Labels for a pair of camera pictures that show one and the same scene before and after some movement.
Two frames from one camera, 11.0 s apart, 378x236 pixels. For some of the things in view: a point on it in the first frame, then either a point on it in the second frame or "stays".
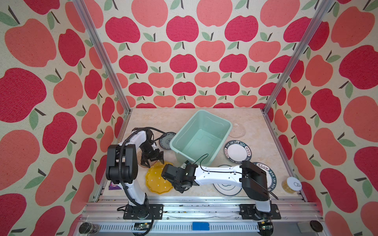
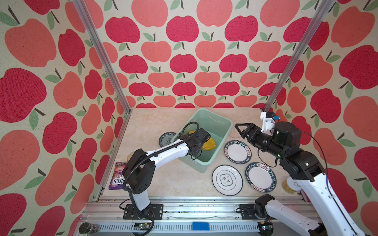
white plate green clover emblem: (227, 189) stays
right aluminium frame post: (318, 16) stays
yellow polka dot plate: (154, 181) -> (209, 144)
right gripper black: (177, 189) -> (253, 128)
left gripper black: (155, 157) -> (198, 152)
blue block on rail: (200, 226) stays
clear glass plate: (237, 131) stays
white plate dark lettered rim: (236, 151) stays
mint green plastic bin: (201, 139) stays
